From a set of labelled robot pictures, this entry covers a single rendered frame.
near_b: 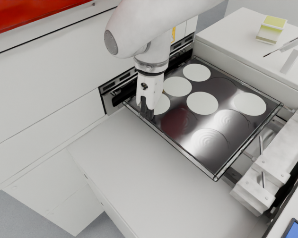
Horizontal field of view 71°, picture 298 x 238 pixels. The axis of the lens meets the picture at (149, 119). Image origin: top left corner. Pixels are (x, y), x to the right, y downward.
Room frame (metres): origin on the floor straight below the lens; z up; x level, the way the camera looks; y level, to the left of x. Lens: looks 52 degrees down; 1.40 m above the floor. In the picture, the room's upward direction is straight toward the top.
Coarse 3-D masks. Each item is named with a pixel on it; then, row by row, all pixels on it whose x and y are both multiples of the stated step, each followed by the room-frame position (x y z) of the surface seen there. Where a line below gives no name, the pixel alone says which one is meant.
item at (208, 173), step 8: (128, 104) 0.45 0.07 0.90; (136, 112) 0.42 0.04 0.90; (144, 120) 0.39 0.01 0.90; (152, 128) 0.36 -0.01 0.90; (168, 136) 0.33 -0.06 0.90; (176, 144) 0.30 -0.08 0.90; (184, 152) 0.28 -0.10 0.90; (192, 160) 0.25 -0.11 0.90; (200, 168) 0.23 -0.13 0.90; (208, 176) 0.21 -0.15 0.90
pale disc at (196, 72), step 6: (186, 66) 0.65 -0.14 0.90; (192, 66) 0.65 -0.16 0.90; (198, 66) 0.65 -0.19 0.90; (204, 66) 0.65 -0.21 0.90; (186, 72) 0.61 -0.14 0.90; (192, 72) 0.61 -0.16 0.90; (198, 72) 0.61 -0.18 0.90; (204, 72) 0.61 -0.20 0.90; (192, 78) 0.58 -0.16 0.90; (198, 78) 0.58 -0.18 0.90; (204, 78) 0.58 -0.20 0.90
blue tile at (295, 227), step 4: (292, 224) 0.09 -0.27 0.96; (296, 224) 0.09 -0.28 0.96; (292, 228) 0.08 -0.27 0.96; (296, 228) 0.08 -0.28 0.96; (288, 232) 0.08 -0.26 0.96; (292, 232) 0.07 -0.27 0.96; (296, 232) 0.07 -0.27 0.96; (288, 236) 0.07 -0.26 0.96; (292, 236) 0.07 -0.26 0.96; (296, 236) 0.07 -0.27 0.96
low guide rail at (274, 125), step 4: (272, 120) 0.43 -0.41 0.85; (276, 120) 0.43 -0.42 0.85; (268, 124) 0.42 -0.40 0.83; (272, 124) 0.42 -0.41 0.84; (276, 124) 0.41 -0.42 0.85; (280, 124) 0.41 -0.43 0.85; (272, 128) 0.41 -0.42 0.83; (276, 128) 0.40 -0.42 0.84; (280, 128) 0.40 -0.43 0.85; (276, 132) 0.40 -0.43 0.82
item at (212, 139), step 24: (216, 72) 0.61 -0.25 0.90; (168, 96) 0.49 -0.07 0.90; (216, 96) 0.49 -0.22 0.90; (168, 120) 0.39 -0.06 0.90; (192, 120) 0.39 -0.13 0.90; (216, 120) 0.39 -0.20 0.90; (240, 120) 0.39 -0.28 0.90; (192, 144) 0.30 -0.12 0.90; (216, 144) 0.30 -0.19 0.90; (240, 144) 0.30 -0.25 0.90; (216, 168) 0.23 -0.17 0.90
